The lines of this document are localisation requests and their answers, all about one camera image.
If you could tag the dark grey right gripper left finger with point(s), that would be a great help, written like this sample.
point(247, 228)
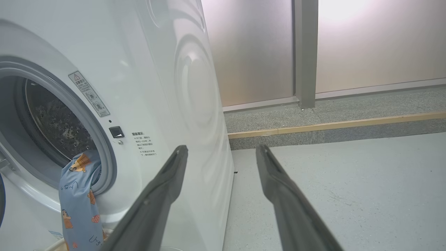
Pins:
point(150, 209)

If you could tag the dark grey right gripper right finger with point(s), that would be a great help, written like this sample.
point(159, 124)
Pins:
point(296, 216)

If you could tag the blue cartoon print garment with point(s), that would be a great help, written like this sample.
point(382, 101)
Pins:
point(78, 209)

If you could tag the black round glass washer door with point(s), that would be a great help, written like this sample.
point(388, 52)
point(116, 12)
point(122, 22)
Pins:
point(1, 202)

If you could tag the grey rubber door gasket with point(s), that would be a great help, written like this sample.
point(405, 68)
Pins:
point(101, 146)

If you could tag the black door latch socket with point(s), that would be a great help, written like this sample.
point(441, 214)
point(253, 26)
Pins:
point(116, 132)

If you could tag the white washing machine body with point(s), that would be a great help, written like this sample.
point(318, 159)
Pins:
point(156, 87)

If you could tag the printed text label on washer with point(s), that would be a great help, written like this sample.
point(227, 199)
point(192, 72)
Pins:
point(144, 144)

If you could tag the blue energy label sticker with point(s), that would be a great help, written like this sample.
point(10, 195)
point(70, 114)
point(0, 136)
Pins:
point(55, 235)

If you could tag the wooden floor edge strip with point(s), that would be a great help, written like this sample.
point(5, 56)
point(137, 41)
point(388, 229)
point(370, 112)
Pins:
point(348, 123)

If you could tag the steel perforated washer drum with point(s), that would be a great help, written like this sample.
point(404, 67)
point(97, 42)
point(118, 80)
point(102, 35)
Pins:
point(55, 129)

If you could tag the grey warning sticker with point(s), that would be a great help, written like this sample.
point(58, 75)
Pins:
point(89, 93)

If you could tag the grey metal window frame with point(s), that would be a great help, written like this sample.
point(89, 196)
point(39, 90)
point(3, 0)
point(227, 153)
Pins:
point(306, 52)

